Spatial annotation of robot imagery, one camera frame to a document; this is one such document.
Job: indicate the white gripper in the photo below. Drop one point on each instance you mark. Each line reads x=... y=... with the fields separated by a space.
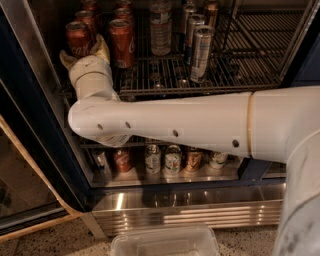
x=89 y=65

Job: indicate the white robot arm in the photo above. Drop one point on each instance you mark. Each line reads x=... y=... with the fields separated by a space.
x=281 y=125

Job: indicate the stainless steel fridge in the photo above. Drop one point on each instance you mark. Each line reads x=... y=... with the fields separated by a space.
x=245 y=192

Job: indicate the red coke can bottom shelf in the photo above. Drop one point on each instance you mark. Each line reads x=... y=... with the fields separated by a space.
x=122 y=160

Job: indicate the silver slim can bottom shelf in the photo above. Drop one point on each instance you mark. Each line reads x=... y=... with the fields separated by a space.
x=101 y=160

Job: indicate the silver red bull can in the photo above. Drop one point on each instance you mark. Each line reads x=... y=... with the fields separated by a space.
x=201 y=52
x=193 y=21
x=187 y=9

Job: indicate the front silver red bull can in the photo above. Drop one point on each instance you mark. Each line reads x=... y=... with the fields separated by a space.
x=201 y=52

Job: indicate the open glass fridge door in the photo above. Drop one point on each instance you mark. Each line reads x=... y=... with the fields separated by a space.
x=42 y=181

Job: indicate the white green can bottom shelf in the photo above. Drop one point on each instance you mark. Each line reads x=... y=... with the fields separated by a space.
x=173 y=156

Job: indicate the rear brown slim can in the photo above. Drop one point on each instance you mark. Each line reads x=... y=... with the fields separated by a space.
x=211 y=9

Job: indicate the orange brown can bottom shelf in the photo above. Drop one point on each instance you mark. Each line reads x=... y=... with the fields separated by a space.
x=193 y=159

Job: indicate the white green tilted can bottom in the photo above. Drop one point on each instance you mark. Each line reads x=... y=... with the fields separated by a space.
x=218 y=160

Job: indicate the clear plastic water bottle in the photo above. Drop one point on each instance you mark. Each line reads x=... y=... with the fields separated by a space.
x=160 y=26

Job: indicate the clear plastic bin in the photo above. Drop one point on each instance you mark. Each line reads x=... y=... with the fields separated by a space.
x=175 y=241

